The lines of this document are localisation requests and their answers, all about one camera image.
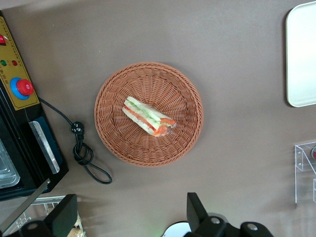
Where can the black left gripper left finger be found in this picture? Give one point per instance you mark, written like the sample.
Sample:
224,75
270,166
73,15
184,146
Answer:
61,214

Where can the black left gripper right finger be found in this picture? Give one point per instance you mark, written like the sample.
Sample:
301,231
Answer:
195,217

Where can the triangle sandwich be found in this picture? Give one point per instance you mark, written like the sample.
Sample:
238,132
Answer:
145,116

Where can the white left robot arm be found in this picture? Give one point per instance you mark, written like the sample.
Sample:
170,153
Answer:
176,229

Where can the brown round wicker basket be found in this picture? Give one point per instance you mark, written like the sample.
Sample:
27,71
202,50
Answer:
118,138

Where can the beige rectangular tray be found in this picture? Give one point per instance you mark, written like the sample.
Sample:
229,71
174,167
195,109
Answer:
302,61

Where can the bagged bread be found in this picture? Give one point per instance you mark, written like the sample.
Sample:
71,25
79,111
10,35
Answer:
78,227

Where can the stainless steel pan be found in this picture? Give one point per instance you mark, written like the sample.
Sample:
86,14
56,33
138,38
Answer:
7,170

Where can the yellow emergency stop box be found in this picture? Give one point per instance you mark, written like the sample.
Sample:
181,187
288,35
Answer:
29,138

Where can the clear acrylic bottle rack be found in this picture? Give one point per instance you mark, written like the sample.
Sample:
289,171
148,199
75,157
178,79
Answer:
304,177

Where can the red emergency stop button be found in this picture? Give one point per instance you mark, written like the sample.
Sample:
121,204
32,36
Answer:
22,87

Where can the red rocker switch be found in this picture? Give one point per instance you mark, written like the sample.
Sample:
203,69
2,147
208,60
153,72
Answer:
2,40

